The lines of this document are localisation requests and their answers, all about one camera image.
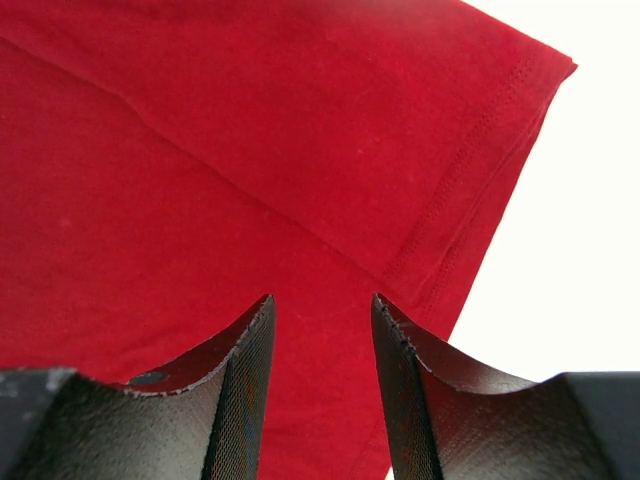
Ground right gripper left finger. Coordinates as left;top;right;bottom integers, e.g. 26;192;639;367
1;295;276;479

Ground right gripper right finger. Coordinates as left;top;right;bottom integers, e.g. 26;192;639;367
371;295;639;479

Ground red t-shirt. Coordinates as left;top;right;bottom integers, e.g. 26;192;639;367
1;1;575;479

